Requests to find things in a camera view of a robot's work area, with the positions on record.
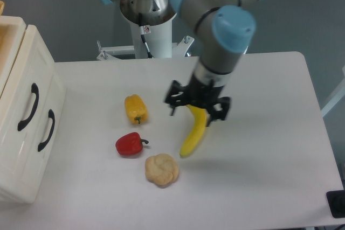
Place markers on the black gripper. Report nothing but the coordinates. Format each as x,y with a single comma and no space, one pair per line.
201,96

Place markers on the white drawer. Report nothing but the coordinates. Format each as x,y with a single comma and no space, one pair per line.
34,64
24,154

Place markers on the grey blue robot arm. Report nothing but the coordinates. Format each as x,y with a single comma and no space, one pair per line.
223,26

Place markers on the white drawer cabinet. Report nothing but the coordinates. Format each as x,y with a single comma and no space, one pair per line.
12,34

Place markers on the yellow banana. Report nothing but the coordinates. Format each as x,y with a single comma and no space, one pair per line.
195,135

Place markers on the yellow bell pepper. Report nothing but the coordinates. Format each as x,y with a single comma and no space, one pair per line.
136,109

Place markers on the beige braided bread roll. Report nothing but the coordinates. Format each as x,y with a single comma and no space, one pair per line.
161,169

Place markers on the red bell pepper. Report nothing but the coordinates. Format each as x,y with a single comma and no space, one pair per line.
130,144

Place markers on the black device at edge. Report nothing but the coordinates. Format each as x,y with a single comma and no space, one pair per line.
336,203

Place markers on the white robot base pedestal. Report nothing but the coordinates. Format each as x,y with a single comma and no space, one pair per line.
151,27

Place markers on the white frame at right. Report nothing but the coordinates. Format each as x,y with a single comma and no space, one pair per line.
334,97

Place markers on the black lower drawer handle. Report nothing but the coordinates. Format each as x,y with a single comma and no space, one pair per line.
49,130

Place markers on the black drawer handle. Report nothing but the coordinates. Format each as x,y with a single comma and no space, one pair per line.
30,109
49,130

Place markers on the black top drawer handle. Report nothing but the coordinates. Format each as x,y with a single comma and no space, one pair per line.
30,109

